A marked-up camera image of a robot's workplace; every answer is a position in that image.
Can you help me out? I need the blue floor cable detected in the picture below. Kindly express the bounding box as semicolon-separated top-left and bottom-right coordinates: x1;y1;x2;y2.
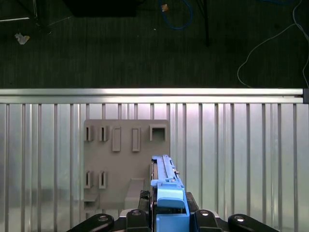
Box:
158;0;194;31

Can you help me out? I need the crumpled paper scrap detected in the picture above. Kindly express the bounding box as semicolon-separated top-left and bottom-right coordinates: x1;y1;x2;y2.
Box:
14;32;31;46

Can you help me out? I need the grey parts rack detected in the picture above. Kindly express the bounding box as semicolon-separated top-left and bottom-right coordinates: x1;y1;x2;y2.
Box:
83;119;171;211

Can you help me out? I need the hard disk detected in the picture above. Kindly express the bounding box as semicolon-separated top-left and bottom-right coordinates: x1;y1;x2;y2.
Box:
149;154;194;232

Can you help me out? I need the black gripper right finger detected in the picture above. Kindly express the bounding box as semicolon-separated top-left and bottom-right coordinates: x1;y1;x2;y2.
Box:
184;192;282;232

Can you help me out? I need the metal chair base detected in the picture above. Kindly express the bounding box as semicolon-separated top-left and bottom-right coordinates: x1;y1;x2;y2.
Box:
0;0;53;34

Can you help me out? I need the white floor cable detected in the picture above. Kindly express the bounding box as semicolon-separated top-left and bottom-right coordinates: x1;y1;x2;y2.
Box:
237;0;309;89

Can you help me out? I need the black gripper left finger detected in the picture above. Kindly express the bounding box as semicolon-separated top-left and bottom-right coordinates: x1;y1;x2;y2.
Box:
70;189;155;232

